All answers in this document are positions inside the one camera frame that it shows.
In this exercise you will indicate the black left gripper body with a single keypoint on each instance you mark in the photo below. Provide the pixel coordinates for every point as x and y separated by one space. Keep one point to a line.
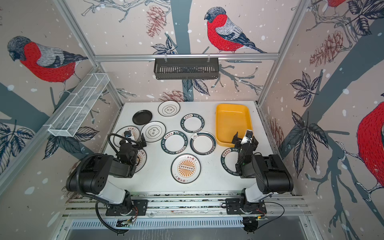
135 143

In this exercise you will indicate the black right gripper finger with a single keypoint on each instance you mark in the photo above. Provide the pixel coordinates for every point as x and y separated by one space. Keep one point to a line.
254 141
236 139

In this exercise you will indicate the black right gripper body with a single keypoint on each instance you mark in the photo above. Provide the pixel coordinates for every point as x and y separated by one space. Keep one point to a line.
244 143

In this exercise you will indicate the striped green rim plate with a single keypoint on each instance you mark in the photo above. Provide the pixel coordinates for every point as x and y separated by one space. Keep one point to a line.
203 143

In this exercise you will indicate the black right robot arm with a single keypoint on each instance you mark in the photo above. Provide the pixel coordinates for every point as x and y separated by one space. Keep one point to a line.
271 175

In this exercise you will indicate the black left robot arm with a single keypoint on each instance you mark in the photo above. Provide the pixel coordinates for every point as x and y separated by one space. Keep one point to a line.
90 178

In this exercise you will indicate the yellow plastic bin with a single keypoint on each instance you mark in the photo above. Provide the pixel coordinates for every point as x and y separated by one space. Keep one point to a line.
231 119

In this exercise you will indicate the white plate grey emblem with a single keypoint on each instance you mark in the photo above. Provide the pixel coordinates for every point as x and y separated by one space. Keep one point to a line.
153 131

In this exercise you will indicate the small black plate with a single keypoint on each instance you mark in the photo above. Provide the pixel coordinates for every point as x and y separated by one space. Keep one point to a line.
142 117

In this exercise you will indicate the white plate back centre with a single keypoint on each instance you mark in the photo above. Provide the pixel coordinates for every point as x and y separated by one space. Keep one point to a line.
169 108

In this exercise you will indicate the green rim plate back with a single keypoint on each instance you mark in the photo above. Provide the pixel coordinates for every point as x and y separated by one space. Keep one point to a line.
192 123

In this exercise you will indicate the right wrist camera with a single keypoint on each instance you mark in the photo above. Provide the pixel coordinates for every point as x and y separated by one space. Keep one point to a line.
247 137

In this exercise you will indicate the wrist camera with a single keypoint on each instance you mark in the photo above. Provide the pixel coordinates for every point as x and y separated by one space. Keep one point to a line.
128 135
247 137

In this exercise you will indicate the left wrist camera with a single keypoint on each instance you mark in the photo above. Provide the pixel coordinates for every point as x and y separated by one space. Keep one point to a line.
128 135

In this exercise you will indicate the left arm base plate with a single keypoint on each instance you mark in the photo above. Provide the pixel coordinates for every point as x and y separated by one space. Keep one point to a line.
128 208

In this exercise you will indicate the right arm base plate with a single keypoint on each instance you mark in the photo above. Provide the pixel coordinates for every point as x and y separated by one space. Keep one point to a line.
237 206

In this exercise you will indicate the white mesh wall shelf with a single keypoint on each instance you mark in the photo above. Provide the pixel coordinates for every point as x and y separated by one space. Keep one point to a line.
81 102

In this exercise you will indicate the aluminium rail bed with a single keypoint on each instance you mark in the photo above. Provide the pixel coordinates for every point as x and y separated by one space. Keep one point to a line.
194 205

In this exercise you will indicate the black hanging wire basket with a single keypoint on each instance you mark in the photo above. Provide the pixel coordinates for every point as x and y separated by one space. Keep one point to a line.
186 69

